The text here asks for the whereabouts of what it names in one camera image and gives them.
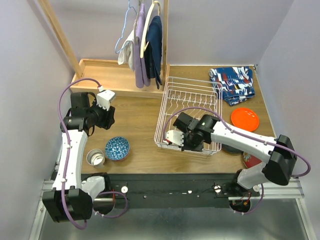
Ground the purple hanging garment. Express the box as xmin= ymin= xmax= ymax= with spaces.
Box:
xmin=134 ymin=2 xmax=151 ymax=89

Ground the purple cable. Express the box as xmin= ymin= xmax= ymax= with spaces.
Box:
xmin=57 ymin=77 xmax=129 ymax=230
xmin=162 ymin=107 xmax=312 ymax=216

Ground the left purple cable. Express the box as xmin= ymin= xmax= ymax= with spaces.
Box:
xmin=57 ymin=77 xmax=129 ymax=230

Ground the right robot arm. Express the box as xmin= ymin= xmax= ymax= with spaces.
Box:
xmin=163 ymin=112 xmax=297 ymax=196

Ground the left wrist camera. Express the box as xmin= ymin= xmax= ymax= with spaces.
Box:
xmin=96 ymin=89 xmax=116 ymax=111

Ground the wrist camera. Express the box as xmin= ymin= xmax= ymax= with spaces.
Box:
xmin=96 ymin=89 xmax=116 ymax=111
xmin=165 ymin=130 xmax=184 ymax=147

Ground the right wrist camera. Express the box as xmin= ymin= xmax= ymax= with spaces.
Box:
xmin=165 ymin=130 xmax=184 ymax=147

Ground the white hanging garment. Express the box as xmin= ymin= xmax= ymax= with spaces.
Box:
xmin=117 ymin=30 xmax=135 ymax=72

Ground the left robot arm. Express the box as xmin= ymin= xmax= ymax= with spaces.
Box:
xmin=42 ymin=90 xmax=116 ymax=223

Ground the orange plate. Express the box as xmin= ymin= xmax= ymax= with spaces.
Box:
xmin=230 ymin=107 xmax=260 ymax=132

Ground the wooden clothes rack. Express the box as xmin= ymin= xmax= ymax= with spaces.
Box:
xmin=38 ymin=0 xmax=165 ymax=99

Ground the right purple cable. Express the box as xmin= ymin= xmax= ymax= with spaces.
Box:
xmin=162 ymin=107 xmax=312 ymax=216

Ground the blue patterned bowl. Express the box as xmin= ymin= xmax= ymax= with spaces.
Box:
xmin=105 ymin=136 xmax=130 ymax=161

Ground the blue patterned folded cloth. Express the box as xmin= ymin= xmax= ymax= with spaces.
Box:
xmin=208 ymin=66 xmax=256 ymax=107

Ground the white wire dish rack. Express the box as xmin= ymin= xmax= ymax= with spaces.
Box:
xmin=154 ymin=76 xmax=223 ymax=151

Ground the red floral plate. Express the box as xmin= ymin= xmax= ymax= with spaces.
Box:
xmin=242 ymin=152 xmax=262 ymax=169

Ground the aluminium rail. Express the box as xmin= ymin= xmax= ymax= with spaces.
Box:
xmin=40 ymin=178 xmax=305 ymax=200

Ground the grey hanger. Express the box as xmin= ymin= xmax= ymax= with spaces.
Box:
xmin=133 ymin=0 xmax=145 ymax=44

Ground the white metal cup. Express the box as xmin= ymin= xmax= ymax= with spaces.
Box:
xmin=86 ymin=149 xmax=105 ymax=168

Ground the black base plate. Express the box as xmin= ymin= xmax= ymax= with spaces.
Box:
xmin=93 ymin=173 xmax=260 ymax=213

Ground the light blue wire hanger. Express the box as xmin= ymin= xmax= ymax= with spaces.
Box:
xmin=114 ymin=0 xmax=138 ymax=54

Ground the navy hanging garment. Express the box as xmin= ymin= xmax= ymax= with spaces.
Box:
xmin=144 ymin=15 xmax=163 ymax=90

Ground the cream wooden hanger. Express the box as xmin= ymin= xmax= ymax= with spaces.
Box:
xmin=140 ymin=0 xmax=161 ymax=59

